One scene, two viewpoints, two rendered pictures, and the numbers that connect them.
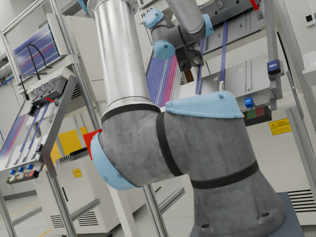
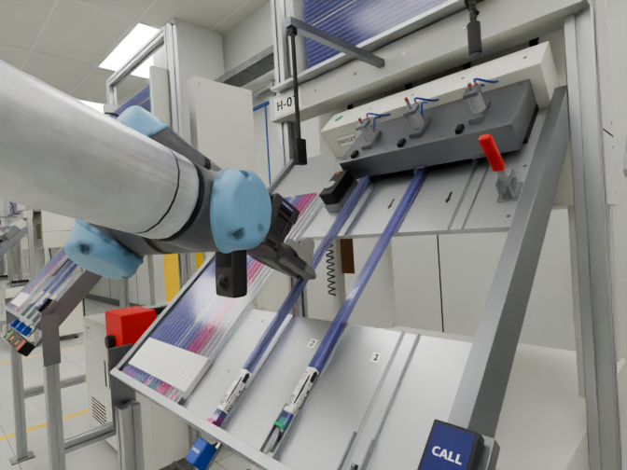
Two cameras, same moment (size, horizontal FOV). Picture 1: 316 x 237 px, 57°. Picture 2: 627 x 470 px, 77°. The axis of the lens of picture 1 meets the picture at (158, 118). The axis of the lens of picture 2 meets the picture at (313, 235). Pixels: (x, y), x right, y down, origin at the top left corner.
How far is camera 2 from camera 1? 0.80 m
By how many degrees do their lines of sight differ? 11
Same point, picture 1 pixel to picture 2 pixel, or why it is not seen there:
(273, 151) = not seen: outside the picture
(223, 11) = (417, 146)
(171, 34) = not seen: hidden behind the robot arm
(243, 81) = (359, 414)
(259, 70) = (420, 403)
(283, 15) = (591, 195)
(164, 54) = (96, 267)
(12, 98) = not seen: hidden behind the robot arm
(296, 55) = (595, 314)
